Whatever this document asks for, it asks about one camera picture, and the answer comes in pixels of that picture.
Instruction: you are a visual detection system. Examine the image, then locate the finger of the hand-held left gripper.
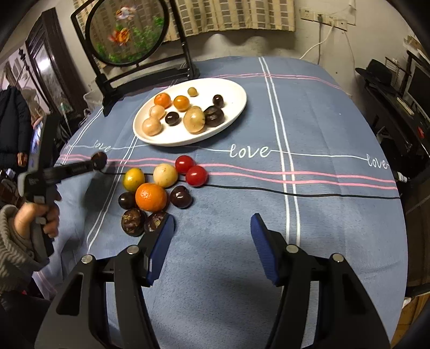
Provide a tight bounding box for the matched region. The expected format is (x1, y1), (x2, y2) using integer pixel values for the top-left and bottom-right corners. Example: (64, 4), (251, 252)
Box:
(44, 160), (99, 183)

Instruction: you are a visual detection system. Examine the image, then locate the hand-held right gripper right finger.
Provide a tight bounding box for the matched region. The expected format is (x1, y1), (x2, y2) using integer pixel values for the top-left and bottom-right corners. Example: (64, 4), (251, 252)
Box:
(250, 213), (392, 349)

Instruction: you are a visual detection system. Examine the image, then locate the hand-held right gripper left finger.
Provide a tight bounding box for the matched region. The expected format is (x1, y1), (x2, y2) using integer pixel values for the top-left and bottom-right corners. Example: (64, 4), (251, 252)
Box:
(34, 214), (176, 349)

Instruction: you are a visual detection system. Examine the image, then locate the large dark water chestnut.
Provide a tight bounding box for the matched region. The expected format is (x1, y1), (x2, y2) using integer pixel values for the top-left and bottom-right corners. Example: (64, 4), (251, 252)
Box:
(203, 105), (225, 128)

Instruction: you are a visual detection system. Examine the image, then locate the white plate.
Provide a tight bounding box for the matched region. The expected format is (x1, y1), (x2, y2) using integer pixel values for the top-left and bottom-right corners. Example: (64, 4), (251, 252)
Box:
(132, 78), (247, 147)

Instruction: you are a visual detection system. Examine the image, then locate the person's left forearm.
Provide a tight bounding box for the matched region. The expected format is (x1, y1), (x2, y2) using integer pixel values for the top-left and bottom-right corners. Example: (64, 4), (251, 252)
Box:
(0, 204), (51, 296)

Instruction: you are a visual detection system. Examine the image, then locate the person's left hand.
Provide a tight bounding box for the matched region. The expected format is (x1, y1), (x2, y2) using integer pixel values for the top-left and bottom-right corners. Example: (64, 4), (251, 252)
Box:
(15, 191), (63, 239)

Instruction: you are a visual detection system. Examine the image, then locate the large orange mandarin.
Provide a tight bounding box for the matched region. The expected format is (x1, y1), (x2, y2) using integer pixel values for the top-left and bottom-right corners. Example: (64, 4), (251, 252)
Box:
(135, 183), (168, 213)

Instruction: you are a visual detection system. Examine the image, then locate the yellow round fruit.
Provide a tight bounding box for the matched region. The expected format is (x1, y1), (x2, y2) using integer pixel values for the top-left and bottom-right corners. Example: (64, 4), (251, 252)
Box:
(122, 168), (146, 192)

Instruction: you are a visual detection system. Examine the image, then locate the dark wooden framed mirror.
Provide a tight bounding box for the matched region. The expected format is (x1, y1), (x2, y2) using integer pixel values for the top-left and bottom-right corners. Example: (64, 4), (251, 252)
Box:
(25, 7), (89, 121)

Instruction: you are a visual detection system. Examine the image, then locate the red cherry tomato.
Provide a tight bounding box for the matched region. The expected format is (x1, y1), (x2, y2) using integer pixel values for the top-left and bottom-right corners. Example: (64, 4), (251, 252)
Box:
(175, 155), (196, 174)
(185, 166), (208, 187)

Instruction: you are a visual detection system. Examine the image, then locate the large tan round fruit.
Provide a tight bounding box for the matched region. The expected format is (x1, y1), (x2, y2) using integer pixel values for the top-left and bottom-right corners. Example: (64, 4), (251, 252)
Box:
(183, 106), (206, 135)

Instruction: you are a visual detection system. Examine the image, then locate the round fish screen ornament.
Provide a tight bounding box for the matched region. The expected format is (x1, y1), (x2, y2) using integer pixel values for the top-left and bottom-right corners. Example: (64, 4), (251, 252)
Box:
(70, 0), (201, 117)

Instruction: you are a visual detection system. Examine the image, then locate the blue striped tablecloth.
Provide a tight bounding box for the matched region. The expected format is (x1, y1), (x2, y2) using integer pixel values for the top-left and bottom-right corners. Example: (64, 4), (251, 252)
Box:
(35, 56), (404, 349)

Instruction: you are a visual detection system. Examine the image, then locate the cardboard box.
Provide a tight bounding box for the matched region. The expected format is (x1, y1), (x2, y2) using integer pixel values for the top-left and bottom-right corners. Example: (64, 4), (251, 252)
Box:
(390, 295), (427, 346)

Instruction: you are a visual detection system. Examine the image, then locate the black desk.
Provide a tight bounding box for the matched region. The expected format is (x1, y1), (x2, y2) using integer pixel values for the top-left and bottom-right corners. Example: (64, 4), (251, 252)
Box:
(364, 84), (430, 188)

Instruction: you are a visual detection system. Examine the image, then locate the black hat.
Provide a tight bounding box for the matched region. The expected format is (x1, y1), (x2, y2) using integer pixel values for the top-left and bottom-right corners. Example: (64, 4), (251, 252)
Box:
(355, 59), (399, 94)

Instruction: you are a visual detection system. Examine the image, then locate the checked beige curtain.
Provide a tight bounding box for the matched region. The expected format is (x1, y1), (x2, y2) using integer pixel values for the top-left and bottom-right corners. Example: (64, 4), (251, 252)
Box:
(72, 0), (296, 68)

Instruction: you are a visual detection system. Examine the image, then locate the black computer monitor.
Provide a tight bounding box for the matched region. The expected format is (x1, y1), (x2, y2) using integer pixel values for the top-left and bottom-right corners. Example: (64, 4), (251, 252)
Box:
(403, 64), (430, 116)

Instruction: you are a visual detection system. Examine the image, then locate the white power strip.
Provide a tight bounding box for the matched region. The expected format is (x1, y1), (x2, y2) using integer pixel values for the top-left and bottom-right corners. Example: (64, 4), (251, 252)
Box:
(316, 13), (348, 31)

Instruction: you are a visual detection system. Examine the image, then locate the white power cable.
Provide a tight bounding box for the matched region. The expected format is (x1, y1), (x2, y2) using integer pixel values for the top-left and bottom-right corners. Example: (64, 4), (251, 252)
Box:
(300, 23), (336, 61)

